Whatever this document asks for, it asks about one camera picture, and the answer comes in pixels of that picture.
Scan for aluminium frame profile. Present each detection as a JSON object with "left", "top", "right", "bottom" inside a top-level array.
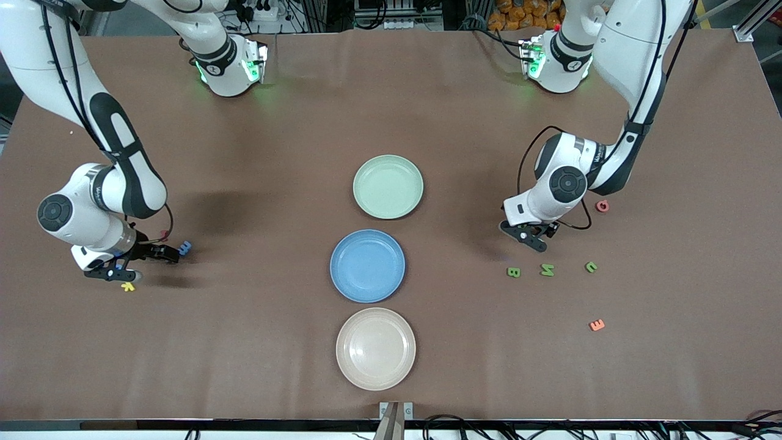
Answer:
[{"left": 733, "top": 0, "right": 782, "bottom": 43}]

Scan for beige round plate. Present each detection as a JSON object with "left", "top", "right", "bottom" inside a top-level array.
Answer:
[{"left": 335, "top": 307, "right": 417, "bottom": 392}]

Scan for tan upright post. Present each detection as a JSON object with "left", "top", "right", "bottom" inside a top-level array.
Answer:
[{"left": 373, "top": 401, "right": 406, "bottom": 440}]

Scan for orange packaged goods pile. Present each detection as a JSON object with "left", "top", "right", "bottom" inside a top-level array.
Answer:
[{"left": 488, "top": 0, "right": 566, "bottom": 31}]

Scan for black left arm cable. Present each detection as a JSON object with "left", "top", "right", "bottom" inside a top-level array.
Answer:
[{"left": 516, "top": 0, "right": 698, "bottom": 232}]

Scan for brown table cover sheet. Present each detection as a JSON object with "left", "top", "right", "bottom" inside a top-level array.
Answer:
[{"left": 0, "top": 27, "right": 782, "bottom": 422}]

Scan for black table edge strip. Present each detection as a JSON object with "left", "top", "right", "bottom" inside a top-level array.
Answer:
[{"left": 0, "top": 419, "right": 782, "bottom": 432}]

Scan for green round plate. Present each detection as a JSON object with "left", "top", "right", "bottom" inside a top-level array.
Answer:
[{"left": 353, "top": 154, "right": 425, "bottom": 220}]

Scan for metal table edge bracket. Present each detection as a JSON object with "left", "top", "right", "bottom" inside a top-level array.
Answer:
[{"left": 379, "top": 401, "right": 414, "bottom": 422}]

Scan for blue round plate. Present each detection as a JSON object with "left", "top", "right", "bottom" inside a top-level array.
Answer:
[{"left": 329, "top": 229, "right": 406, "bottom": 304}]

